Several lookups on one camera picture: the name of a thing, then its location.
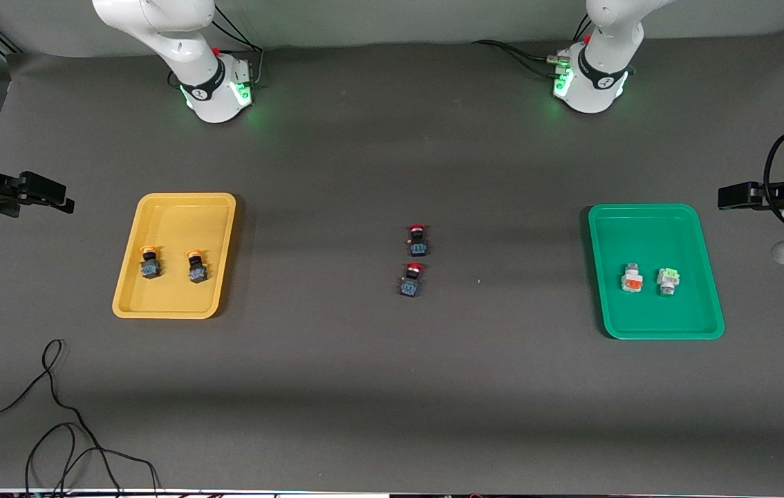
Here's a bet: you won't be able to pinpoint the white button orange block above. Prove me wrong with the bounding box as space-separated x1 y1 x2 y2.
620 262 645 294

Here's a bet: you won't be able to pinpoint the yellow plastic tray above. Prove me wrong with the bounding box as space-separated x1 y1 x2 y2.
112 192 237 320

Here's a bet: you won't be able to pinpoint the green plastic tray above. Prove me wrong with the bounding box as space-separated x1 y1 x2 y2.
587 203 726 341

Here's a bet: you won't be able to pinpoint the red mushroom pushbutton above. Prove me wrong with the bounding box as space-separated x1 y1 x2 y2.
406 223 430 257
400 262 425 299

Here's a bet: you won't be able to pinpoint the dark grey table mat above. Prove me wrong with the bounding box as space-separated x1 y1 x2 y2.
0 28 784 495

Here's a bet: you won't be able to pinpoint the thin black loose cable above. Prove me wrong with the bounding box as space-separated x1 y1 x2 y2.
0 338 161 496

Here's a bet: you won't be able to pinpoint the black right arm base cable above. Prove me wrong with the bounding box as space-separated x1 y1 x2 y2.
211 3 265 89

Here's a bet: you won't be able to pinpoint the black arm base cable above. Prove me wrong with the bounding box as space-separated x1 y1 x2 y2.
470 39 572 78
211 3 265 89

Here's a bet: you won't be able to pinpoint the black left arm base cable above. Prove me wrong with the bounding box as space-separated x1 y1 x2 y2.
470 39 572 78

